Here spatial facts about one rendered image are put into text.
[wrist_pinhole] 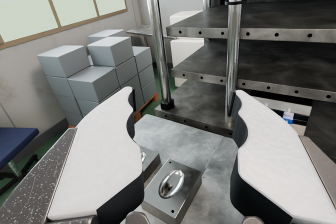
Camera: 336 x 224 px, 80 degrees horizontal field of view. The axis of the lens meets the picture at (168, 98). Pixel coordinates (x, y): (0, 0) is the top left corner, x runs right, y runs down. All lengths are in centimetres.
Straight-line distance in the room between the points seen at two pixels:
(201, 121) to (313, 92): 55
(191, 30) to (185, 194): 76
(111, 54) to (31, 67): 93
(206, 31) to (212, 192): 72
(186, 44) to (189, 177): 218
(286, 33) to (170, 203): 79
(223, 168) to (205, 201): 17
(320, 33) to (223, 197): 71
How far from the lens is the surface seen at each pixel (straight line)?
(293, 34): 98
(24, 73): 262
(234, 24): 96
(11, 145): 212
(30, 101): 269
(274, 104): 111
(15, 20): 258
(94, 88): 200
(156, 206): 77
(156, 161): 93
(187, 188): 79
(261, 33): 99
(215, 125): 117
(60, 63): 218
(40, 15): 271
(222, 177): 91
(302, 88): 107
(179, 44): 283
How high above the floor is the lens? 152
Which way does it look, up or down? 30 degrees down
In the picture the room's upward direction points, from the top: 8 degrees counter-clockwise
